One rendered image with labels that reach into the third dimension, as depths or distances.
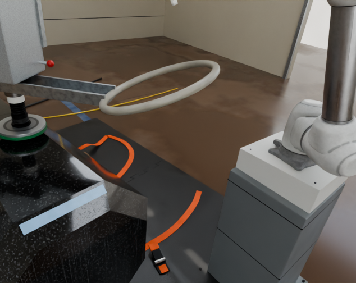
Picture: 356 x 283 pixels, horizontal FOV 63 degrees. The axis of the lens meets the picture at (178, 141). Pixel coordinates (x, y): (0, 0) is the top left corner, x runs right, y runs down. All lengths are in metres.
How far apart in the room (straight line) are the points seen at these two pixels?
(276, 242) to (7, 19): 1.41
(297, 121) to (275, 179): 0.26
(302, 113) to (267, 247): 0.64
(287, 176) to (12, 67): 1.18
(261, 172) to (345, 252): 1.27
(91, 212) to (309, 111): 0.95
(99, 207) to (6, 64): 0.65
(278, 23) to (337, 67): 4.89
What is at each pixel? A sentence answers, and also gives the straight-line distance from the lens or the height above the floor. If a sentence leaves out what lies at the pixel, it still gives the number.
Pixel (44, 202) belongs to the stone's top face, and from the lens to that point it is 1.16.
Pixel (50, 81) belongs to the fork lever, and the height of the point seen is 1.13.
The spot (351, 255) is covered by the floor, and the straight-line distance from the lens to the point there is 2.48.
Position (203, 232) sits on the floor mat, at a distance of 2.16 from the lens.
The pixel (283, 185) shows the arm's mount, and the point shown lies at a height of 0.85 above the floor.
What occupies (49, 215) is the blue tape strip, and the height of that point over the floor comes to 0.83.
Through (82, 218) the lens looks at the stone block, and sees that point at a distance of 1.16.
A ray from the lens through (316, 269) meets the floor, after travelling 2.26.
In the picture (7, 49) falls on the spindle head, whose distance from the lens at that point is 1.29.
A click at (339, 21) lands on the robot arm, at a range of 1.02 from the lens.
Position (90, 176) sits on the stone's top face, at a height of 0.85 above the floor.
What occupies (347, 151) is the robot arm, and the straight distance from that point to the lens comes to 1.12.
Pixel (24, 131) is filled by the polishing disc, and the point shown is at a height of 0.91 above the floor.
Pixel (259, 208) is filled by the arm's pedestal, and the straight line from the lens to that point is 1.40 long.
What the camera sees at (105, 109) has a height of 1.16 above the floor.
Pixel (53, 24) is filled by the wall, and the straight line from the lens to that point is 6.68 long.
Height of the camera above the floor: 1.61
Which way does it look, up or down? 31 degrees down
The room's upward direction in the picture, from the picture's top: 6 degrees clockwise
